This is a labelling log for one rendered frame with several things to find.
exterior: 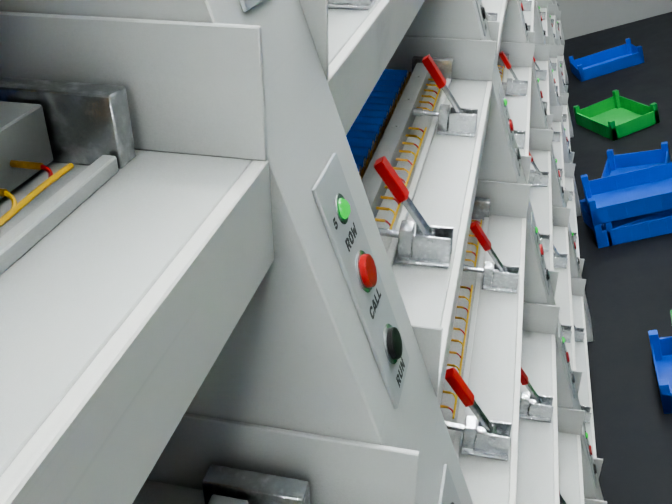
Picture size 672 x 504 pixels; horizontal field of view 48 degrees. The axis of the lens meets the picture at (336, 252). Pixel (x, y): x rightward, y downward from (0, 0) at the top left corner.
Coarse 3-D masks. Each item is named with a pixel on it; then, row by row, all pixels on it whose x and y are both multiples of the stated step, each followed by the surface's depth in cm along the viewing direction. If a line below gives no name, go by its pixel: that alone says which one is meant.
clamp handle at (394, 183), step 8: (376, 160) 56; (384, 160) 55; (376, 168) 55; (384, 168) 55; (392, 168) 56; (384, 176) 55; (392, 176) 55; (392, 184) 56; (400, 184) 56; (392, 192) 56; (400, 192) 56; (408, 192) 57; (400, 200) 56; (408, 200) 57; (408, 208) 56; (416, 208) 57; (416, 216) 57; (424, 224) 57; (416, 232) 58; (424, 232) 57
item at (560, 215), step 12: (552, 216) 178; (564, 216) 178; (564, 228) 178; (564, 240) 174; (564, 252) 169; (564, 264) 163; (564, 276) 160; (564, 288) 157; (564, 300) 153; (564, 312) 149; (564, 324) 146; (564, 336) 141; (576, 372) 126; (576, 384) 127
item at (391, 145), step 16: (416, 64) 94; (416, 80) 88; (432, 80) 92; (416, 96) 83; (432, 96) 87; (400, 112) 79; (400, 128) 75; (416, 128) 79; (384, 144) 72; (400, 144) 74; (416, 144) 75; (400, 160) 72; (368, 176) 66; (368, 192) 63; (384, 192) 67; (384, 208) 63
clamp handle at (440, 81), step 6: (426, 60) 77; (432, 60) 78; (426, 66) 78; (432, 66) 78; (432, 72) 78; (438, 72) 78; (438, 78) 78; (444, 78) 79; (438, 84) 78; (444, 84) 78; (444, 90) 79; (450, 96) 79; (450, 102) 79; (456, 102) 80; (456, 108) 79
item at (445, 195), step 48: (432, 48) 95; (480, 48) 94; (480, 96) 90; (432, 144) 78; (480, 144) 78; (432, 192) 68; (384, 240) 61; (432, 288) 55; (432, 336) 43; (432, 384) 44
